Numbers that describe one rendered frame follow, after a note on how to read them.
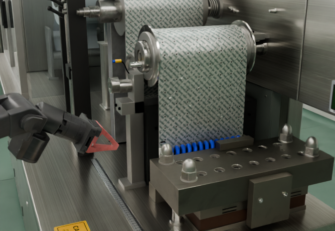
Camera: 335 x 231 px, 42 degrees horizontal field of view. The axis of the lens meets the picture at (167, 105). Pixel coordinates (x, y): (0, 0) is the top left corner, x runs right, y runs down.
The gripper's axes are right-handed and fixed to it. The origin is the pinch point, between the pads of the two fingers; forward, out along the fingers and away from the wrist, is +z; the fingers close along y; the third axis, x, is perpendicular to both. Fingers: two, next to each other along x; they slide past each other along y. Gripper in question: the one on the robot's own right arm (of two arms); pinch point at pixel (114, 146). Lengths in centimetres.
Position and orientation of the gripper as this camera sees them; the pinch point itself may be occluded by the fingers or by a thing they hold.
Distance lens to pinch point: 102.3
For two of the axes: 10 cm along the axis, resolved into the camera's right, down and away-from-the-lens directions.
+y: 4.0, 2.8, -8.7
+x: 4.8, -8.8, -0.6
